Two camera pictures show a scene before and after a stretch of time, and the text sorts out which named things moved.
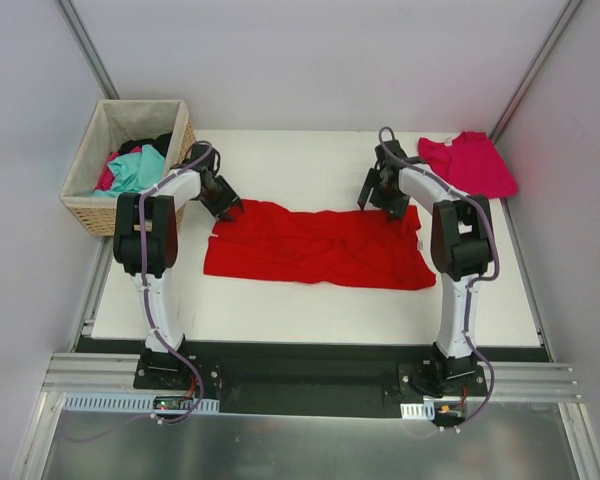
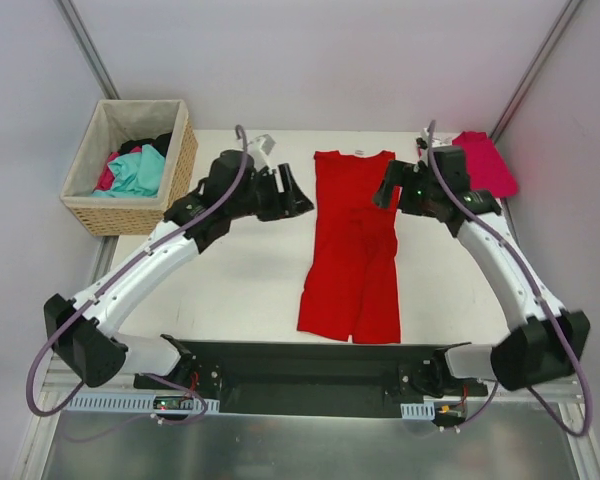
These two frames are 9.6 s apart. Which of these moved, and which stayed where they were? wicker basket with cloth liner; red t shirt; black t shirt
Moved: red t shirt
Stayed: black t shirt; wicker basket with cloth liner
